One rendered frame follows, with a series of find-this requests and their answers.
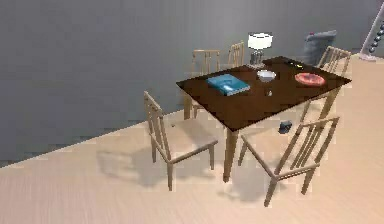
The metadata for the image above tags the white shade table lamp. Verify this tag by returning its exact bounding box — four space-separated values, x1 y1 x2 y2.
247 32 274 69

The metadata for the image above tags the small dark blue object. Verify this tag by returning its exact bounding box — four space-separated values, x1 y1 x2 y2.
278 120 293 135

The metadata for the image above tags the small black yellow object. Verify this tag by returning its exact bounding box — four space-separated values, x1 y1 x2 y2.
285 60 304 70

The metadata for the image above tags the dark brown dining table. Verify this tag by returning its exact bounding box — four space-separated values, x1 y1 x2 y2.
175 55 352 184

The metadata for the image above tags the blue book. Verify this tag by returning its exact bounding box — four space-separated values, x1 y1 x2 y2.
205 73 251 97

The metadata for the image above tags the pale stand with dark balls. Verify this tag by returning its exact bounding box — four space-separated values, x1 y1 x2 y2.
358 0 384 62

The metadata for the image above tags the light wooden slatted chair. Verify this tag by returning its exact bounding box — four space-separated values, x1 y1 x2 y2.
143 90 219 192
237 116 341 208
183 49 222 121
227 40 246 68
298 45 352 124

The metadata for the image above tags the white bowl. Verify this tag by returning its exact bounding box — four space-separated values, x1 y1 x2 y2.
256 69 277 83

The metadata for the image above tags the red plate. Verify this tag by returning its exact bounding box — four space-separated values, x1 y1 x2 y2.
294 72 326 88

